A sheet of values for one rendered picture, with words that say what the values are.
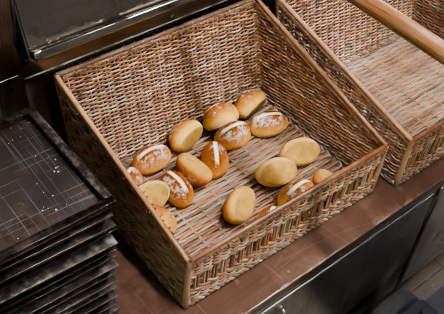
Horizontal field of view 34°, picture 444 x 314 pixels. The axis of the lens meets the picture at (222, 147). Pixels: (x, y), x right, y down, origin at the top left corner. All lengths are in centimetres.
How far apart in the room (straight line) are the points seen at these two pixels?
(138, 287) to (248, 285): 22
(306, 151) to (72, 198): 67
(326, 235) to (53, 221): 66
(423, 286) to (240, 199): 94
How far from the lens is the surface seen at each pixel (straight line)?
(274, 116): 176
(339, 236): 162
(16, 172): 126
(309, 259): 156
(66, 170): 125
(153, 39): 162
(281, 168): 164
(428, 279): 237
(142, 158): 163
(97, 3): 148
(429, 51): 111
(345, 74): 171
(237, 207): 154
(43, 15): 143
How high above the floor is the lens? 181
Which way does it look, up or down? 45 degrees down
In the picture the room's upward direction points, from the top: 7 degrees clockwise
